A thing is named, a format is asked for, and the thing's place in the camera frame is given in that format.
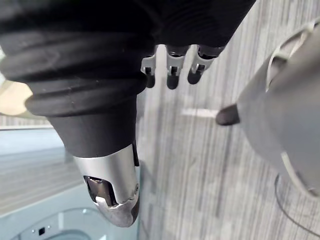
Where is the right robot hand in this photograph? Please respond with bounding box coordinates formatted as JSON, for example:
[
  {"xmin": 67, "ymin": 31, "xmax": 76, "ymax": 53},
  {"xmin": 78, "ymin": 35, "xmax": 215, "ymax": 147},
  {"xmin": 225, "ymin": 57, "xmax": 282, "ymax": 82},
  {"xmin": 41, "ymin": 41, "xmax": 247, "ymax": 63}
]
[{"xmin": 0, "ymin": 0, "xmax": 256, "ymax": 229}]

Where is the silver front-load washing machine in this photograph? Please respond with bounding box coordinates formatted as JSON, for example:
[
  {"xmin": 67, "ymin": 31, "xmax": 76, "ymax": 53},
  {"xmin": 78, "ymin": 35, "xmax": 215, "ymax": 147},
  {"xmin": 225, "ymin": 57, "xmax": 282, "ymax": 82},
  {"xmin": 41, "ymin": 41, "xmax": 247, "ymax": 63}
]
[{"xmin": 0, "ymin": 127, "xmax": 141, "ymax": 240}]

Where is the white floor tape strip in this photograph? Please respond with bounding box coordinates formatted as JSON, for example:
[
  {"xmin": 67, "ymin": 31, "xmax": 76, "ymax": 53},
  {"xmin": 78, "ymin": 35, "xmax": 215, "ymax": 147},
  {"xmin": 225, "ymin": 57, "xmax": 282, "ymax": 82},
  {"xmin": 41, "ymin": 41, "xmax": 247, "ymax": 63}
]
[{"xmin": 181, "ymin": 108, "xmax": 219, "ymax": 119}]

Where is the right dark robot foot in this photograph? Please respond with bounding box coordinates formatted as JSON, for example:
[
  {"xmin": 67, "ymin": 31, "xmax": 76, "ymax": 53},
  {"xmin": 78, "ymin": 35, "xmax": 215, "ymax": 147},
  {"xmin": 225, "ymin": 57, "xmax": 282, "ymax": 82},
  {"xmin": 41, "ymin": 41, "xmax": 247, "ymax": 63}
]
[{"xmin": 215, "ymin": 103, "xmax": 241, "ymax": 127}]

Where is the thin black looped cable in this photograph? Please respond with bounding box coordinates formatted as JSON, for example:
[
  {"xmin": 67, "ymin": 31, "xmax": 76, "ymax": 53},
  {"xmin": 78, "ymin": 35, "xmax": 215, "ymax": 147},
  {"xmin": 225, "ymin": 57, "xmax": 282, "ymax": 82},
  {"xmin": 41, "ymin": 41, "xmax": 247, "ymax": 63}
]
[{"xmin": 273, "ymin": 174, "xmax": 320, "ymax": 228}]

